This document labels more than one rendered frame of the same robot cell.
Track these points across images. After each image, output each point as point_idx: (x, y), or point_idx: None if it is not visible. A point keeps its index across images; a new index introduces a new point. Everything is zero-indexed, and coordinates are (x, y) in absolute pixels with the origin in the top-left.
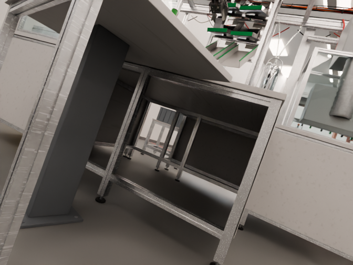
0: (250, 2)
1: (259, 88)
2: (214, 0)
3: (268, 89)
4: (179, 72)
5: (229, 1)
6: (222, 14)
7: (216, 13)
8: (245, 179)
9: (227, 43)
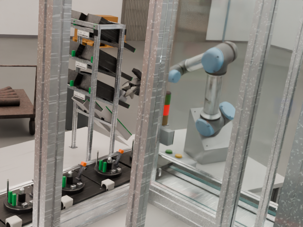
0: (79, 31)
1: (98, 132)
2: None
3: (94, 130)
4: None
5: (113, 57)
6: (126, 89)
7: (130, 89)
8: None
9: (82, 97)
